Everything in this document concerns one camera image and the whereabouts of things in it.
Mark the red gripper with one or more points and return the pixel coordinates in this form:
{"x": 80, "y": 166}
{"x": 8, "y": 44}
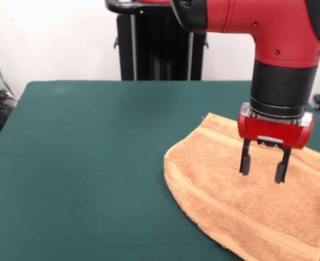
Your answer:
{"x": 271, "y": 131}

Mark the orange terry towel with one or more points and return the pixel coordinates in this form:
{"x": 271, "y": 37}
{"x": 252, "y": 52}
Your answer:
{"x": 230, "y": 206}

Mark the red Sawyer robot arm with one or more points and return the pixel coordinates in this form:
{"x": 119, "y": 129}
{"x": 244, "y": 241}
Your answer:
{"x": 279, "y": 40}

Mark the dark green table cloth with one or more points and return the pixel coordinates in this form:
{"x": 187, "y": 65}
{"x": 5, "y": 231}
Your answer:
{"x": 81, "y": 176}

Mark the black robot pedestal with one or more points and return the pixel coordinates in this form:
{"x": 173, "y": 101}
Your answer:
{"x": 162, "y": 49}

